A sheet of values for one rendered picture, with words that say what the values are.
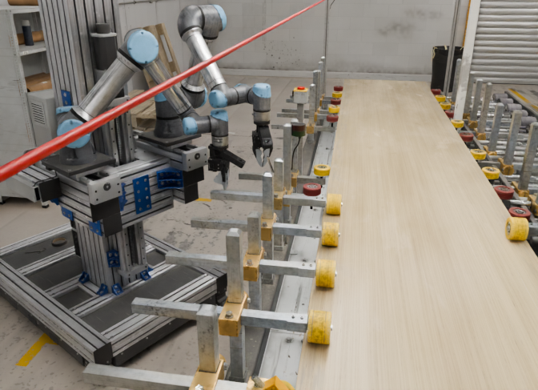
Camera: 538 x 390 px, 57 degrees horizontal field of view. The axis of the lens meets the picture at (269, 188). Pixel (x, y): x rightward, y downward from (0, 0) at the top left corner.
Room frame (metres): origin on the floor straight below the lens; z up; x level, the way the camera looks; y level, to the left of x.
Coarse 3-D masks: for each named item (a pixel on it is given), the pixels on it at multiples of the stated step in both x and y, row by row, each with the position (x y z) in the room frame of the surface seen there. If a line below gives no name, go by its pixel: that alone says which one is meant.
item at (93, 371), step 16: (96, 368) 0.84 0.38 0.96; (112, 368) 0.84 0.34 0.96; (128, 368) 0.84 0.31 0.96; (112, 384) 0.82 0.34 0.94; (128, 384) 0.81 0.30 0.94; (144, 384) 0.81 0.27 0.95; (160, 384) 0.80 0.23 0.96; (176, 384) 0.80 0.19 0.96; (224, 384) 0.80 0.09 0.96; (240, 384) 0.80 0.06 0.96
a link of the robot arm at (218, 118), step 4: (212, 112) 2.06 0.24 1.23; (216, 112) 2.05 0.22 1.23; (220, 112) 2.05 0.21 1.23; (224, 112) 2.06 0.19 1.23; (212, 116) 2.05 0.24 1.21; (216, 116) 2.05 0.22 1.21; (220, 116) 2.05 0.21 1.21; (224, 116) 2.06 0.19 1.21; (212, 120) 2.04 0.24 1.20; (216, 120) 2.04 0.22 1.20; (220, 120) 2.05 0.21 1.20; (224, 120) 2.05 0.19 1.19; (212, 124) 2.03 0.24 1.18; (216, 124) 2.04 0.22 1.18; (220, 124) 2.04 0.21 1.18; (224, 124) 2.05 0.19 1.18; (212, 128) 2.03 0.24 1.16; (216, 128) 2.04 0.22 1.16; (220, 128) 2.05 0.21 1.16; (224, 128) 2.05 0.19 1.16; (212, 132) 2.06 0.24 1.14; (216, 132) 2.05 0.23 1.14; (220, 132) 2.05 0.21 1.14; (224, 132) 2.05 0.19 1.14; (216, 136) 2.05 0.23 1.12; (220, 136) 2.05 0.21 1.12; (224, 136) 2.05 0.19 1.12
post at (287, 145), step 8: (288, 128) 2.05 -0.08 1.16; (288, 136) 2.05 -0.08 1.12; (288, 144) 2.05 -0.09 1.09; (288, 152) 2.05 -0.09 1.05; (288, 160) 2.05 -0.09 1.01; (288, 168) 2.05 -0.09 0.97; (288, 176) 2.05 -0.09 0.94; (288, 184) 2.05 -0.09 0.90; (288, 208) 2.05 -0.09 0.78; (288, 216) 2.05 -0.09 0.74
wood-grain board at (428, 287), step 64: (384, 128) 2.95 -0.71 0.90; (448, 128) 2.96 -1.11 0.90; (384, 192) 1.96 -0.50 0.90; (448, 192) 1.96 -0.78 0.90; (320, 256) 1.42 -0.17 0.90; (384, 256) 1.42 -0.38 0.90; (448, 256) 1.42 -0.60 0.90; (512, 256) 1.42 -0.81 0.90; (384, 320) 1.09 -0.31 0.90; (448, 320) 1.09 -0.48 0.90; (512, 320) 1.09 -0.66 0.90; (320, 384) 0.86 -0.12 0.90; (384, 384) 0.86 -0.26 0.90; (448, 384) 0.86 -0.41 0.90; (512, 384) 0.86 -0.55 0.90
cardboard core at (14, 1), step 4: (8, 0) 4.28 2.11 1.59; (12, 0) 4.28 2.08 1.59; (16, 0) 4.27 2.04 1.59; (20, 0) 4.26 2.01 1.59; (24, 0) 4.26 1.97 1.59; (28, 0) 4.25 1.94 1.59; (32, 0) 4.25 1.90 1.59; (36, 0) 4.24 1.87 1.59; (12, 4) 4.29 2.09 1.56; (16, 4) 4.28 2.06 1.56; (20, 4) 4.28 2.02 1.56; (24, 4) 4.27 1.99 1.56; (28, 4) 4.26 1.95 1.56; (32, 4) 4.26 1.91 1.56; (36, 4) 4.25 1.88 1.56
